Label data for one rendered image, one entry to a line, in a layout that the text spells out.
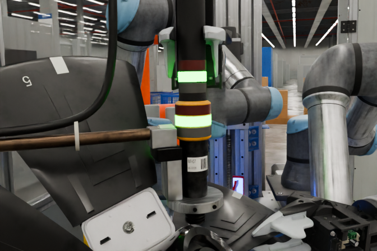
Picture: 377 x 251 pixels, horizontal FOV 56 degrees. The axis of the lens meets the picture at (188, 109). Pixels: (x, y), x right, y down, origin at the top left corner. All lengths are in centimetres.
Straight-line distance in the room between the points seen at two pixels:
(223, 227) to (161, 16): 59
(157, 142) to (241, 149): 87
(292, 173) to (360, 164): 111
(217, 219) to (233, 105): 23
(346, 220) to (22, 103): 47
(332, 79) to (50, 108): 56
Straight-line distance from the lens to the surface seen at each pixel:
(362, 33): 224
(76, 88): 50
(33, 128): 41
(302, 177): 120
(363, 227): 60
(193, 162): 42
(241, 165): 128
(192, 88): 41
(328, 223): 58
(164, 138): 41
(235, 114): 71
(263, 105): 76
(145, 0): 95
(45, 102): 48
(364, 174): 232
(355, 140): 116
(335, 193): 73
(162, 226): 42
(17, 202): 27
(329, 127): 76
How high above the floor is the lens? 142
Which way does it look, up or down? 6 degrees down
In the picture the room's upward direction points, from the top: 1 degrees counter-clockwise
